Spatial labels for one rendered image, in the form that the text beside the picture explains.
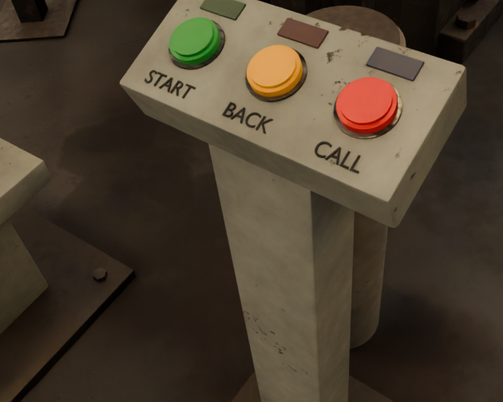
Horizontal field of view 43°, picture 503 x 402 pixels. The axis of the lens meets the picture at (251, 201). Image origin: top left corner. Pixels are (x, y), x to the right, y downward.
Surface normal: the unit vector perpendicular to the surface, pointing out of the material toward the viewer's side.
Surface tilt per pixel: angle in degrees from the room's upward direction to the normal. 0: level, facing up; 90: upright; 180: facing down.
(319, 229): 90
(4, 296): 90
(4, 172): 0
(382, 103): 20
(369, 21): 0
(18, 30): 0
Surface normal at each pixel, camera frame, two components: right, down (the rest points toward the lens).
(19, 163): -0.10, -0.66
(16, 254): 0.81, 0.38
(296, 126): -0.29, -0.39
